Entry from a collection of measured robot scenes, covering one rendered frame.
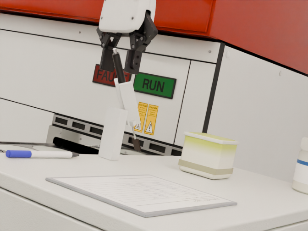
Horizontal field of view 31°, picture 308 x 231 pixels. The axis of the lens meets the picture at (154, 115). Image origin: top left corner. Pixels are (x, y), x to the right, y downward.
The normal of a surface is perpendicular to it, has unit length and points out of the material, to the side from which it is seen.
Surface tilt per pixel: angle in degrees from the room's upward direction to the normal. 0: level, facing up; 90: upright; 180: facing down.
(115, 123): 90
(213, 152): 90
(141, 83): 90
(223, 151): 90
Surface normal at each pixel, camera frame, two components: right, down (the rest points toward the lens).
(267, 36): 0.80, 0.20
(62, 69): -0.57, -0.07
